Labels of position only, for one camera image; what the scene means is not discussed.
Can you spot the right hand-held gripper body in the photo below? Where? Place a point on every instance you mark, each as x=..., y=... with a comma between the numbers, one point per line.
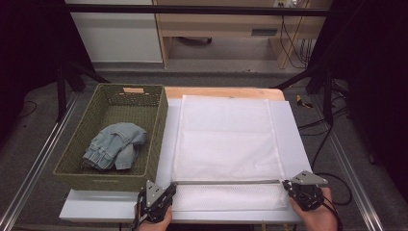
x=308, y=186

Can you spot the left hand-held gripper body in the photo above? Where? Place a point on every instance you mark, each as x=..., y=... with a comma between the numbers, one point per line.
x=155, y=195

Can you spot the light blue denim jeans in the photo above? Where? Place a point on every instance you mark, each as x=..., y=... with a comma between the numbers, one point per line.
x=115, y=144

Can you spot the white mesh laundry bag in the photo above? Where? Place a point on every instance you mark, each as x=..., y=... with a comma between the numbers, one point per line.
x=224, y=144

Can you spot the green woven basket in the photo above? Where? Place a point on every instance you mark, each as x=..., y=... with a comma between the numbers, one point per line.
x=128, y=106

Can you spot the person's left hand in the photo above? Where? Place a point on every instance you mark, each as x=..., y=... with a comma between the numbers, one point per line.
x=154, y=227

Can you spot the person's right hand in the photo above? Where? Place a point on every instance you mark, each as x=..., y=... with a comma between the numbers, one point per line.
x=319, y=221

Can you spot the white board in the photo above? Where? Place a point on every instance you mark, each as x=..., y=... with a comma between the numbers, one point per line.
x=292, y=141

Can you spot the yellow and black tool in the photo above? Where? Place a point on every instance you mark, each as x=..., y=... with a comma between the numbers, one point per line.
x=300, y=101

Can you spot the black metal stand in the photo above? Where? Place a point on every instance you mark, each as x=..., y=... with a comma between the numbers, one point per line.
x=61, y=89
x=327, y=93

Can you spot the black curtain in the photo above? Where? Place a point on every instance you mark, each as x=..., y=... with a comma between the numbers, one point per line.
x=29, y=57
x=378, y=80

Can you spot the dark chair base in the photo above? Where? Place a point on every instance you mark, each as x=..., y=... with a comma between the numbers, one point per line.
x=195, y=40

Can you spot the white cabinet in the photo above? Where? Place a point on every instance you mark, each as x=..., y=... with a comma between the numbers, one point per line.
x=118, y=38

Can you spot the light wooden desk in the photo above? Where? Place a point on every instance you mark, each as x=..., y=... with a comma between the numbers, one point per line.
x=218, y=24

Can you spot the black horizontal bar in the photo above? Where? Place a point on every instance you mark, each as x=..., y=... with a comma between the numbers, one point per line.
x=192, y=9

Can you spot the white power strip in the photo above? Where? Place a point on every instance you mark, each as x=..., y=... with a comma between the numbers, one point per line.
x=284, y=3

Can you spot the aluminium rail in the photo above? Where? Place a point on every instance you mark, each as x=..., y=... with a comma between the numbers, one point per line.
x=38, y=163
x=356, y=186

